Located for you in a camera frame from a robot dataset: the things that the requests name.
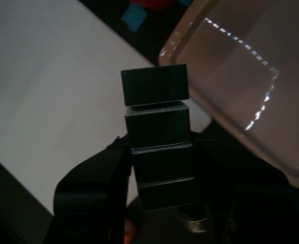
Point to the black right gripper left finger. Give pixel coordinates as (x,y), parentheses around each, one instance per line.
(92,197)

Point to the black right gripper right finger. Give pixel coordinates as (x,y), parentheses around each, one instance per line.
(248,203)

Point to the black segmented toy sushi roll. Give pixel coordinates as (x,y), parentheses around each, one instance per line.
(159,127)

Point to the pink plastic plate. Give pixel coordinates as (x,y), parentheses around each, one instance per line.
(248,79)

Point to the blue toy piece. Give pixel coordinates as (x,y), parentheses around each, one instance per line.
(134,16)

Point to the red toy piece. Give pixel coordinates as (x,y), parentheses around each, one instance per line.
(155,4)

